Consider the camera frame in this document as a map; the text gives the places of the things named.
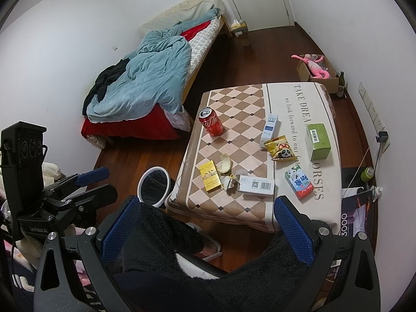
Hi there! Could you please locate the white barcode box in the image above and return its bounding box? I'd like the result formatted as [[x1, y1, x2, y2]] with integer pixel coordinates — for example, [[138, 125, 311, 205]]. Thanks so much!
[[238, 175, 275, 197]]

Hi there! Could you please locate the red cola can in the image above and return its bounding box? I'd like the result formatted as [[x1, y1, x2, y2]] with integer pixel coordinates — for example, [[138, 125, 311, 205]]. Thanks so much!
[[198, 106, 224, 137]]

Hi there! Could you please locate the white blue tall box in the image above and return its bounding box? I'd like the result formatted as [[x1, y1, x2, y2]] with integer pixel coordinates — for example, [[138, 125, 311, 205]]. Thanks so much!
[[259, 114, 281, 148]]

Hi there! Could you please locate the white rim trash bin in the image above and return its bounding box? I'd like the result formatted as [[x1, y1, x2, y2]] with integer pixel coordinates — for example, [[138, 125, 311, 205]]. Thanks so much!
[[137, 166, 176, 209]]

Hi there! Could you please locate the dark printed poster box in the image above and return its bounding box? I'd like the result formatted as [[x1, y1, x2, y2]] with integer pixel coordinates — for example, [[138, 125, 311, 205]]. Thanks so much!
[[340, 187, 373, 237]]

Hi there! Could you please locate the black clothing on bed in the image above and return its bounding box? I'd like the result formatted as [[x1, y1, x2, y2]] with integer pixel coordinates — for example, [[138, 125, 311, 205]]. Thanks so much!
[[82, 58, 130, 116]]

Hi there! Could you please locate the black fleece sleeve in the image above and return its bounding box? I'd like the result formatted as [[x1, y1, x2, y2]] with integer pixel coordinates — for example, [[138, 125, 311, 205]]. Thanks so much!
[[110, 202, 332, 312]]

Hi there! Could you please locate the colourful small carton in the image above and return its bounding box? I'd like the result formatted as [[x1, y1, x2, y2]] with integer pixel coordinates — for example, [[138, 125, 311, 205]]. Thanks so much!
[[285, 165, 314, 199]]

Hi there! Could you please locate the light blue duvet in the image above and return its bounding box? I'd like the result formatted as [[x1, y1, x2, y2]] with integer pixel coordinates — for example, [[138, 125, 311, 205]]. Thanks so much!
[[85, 8, 219, 123]]

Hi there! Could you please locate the yellow flat box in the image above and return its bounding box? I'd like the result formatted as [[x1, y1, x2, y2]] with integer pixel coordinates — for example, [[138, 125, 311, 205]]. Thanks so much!
[[199, 161, 222, 192]]

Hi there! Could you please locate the green cardboard box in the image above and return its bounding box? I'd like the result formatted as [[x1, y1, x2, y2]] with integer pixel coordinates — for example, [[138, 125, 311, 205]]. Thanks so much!
[[306, 123, 331, 161]]

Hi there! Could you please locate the white slipper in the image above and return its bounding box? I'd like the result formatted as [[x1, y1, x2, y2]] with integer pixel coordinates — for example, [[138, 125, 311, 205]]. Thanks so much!
[[187, 222, 223, 261]]

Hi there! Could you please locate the yellow panda snack bag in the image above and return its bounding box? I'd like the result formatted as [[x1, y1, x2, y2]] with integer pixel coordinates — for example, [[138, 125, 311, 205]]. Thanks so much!
[[264, 135, 297, 161]]

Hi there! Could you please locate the crumpled paper scrap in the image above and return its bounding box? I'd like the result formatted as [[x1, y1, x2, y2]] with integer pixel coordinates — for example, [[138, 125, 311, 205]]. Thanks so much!
[[220, 175, 236, 191]]

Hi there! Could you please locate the black charger plug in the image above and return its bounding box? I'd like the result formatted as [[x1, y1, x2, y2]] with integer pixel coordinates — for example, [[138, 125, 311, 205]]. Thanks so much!
[[376, 130, 388, 144]]

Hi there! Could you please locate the checkered printed tablecloth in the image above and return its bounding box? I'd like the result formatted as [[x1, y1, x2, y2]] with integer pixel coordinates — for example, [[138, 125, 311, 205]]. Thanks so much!
[[165, 82, 341, 233]]

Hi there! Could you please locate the dark glass bottle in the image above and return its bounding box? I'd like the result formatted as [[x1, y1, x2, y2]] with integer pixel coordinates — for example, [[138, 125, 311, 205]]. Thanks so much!
[[336, 71, 346, 97]]

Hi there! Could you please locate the cardboard box on floor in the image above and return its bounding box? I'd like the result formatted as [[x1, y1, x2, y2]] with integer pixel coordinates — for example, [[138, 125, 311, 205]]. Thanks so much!
[[292, 54, 339, 94]]

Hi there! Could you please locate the pink plush toy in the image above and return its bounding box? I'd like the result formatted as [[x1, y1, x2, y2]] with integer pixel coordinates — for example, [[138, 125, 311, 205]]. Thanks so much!
[[291, 54, 330, 79]]

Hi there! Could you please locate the small tissue box stand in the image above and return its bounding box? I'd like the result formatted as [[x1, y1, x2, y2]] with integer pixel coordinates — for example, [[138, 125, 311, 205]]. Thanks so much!
[[231, 20, 250, 47]]

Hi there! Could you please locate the black charger cable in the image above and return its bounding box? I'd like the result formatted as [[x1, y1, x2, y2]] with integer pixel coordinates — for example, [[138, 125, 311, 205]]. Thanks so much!
[[370, 141, 384, 186]]

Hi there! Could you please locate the white wall socket strip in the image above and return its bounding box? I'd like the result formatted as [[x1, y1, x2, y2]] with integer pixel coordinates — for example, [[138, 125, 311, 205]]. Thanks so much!
[[357, 82, 392, 154]]

